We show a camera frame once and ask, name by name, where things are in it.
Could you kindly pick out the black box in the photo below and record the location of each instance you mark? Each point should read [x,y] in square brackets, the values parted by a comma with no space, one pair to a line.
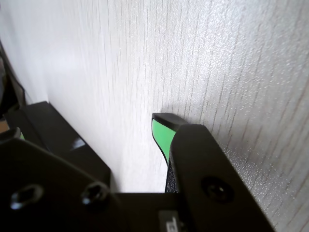
[55,133]

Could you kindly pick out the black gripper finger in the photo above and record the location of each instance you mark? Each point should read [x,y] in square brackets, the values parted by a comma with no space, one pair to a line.
[48,183]
[205,164]

